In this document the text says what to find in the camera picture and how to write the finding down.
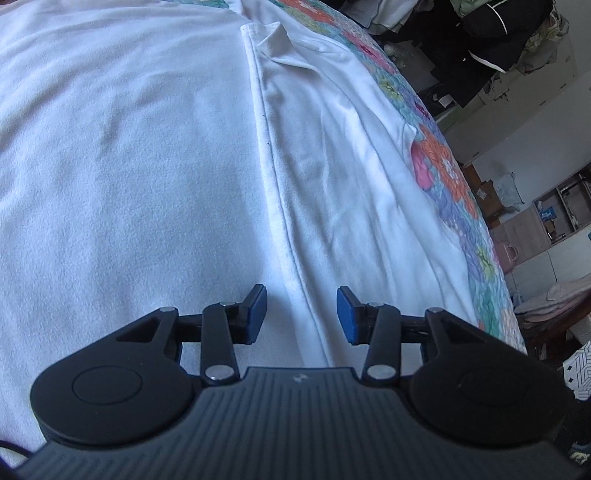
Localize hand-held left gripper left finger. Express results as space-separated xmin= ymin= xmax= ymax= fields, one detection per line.
xmin=115 ymin=284 xmax=269 ymax=385

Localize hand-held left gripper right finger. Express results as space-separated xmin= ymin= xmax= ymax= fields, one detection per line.
xmin=336 ymin=285 xmax=482 ymax=387

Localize white polo shirt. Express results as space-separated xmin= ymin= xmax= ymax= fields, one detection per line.
xmin=0 ymin=0 xmax=482 ymax=459

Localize dark clothes pile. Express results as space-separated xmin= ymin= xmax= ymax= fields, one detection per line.
xmin=344 ymin=0 xmax=571 ymax=90

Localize cardboard box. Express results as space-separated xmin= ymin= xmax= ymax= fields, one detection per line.
xmin=462 ymin=162 xmax=506 ymax=228

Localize floral quilted bedspread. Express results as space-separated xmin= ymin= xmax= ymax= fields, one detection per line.
xmin=175 ymin=0 xmax=528 ymax=356

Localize clear plastic bag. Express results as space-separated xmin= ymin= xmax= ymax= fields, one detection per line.
xmin=495 ymin=172 xmax=526 ymax=209

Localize folded pink towels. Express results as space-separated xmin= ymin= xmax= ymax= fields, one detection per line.
xmin=512 ymin=278 xmax=591 ymax=325

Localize wooden cabinet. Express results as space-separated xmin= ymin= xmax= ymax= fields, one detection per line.
xmin=501 ymin=171 xmax=591 ymax=274

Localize black white patterned box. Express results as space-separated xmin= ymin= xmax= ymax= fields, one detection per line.
xmin=561 ymin=340 xmax=591 ymax=398

